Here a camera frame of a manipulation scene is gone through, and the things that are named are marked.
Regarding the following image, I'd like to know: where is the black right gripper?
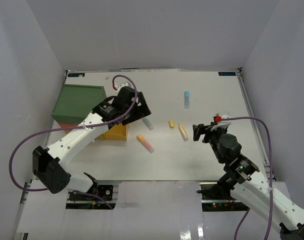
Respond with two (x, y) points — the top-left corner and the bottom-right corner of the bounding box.
(192, 122), (228, 164)

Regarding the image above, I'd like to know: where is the orange cap highlighter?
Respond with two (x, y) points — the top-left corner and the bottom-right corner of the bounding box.
(136, 134), (154, 153)

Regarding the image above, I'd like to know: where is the yellow drawer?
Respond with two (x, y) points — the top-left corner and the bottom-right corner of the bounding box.
(64, 123), (130, 141)

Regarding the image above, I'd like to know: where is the blue cap highlighter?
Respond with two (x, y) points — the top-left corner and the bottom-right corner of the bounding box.
(184, 91), (190, 109)

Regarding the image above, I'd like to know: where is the red drawer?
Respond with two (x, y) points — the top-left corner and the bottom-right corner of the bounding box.
(57, 122), (78, 130)

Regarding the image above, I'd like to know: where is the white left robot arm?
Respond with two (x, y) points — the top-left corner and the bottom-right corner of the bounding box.
(32, 86), (205, 200)

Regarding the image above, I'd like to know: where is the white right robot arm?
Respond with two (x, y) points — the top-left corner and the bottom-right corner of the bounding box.
(193, 122), (304, 240)

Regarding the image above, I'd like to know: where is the yellow highlighter cap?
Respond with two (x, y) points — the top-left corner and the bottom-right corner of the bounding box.
(168, 120), (175, 128)

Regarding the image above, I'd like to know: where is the blue table label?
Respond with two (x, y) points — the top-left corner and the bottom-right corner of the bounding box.
(218, 71), (237, 77)
(67, 72), (85, 78)

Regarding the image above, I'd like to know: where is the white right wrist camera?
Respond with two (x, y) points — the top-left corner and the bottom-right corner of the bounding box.
(213, 112), (230, 123)

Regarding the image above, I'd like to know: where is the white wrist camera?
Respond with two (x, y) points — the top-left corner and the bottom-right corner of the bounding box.
(213, 112), (230, 123)
(112, 82), (131, 93)

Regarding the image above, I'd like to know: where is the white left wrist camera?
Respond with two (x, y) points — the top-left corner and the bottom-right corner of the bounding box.
(112, 82), (131, 93)

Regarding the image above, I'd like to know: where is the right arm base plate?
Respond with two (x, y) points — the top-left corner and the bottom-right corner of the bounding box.
(197, 182), (249, 212)

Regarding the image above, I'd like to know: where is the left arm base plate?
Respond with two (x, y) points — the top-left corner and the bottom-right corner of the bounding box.
(65, 184), (119, 210)

